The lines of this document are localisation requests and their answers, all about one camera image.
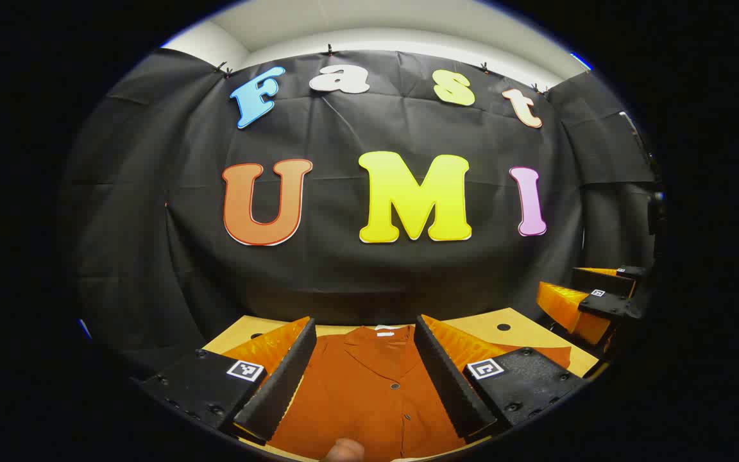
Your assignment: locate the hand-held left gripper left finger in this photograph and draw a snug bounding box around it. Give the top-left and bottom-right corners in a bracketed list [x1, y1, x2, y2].
[139, 316, 318, 445]

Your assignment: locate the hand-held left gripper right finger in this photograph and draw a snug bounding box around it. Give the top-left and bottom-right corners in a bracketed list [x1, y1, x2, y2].
[414, 314, 591, 441]

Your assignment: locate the rust orange button shirt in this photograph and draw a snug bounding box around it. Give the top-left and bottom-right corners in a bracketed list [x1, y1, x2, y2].
[266, 324, 572, 462]

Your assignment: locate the black backdrop cloth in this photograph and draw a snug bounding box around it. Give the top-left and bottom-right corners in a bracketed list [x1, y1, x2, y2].
[58, 48, 662, 379]

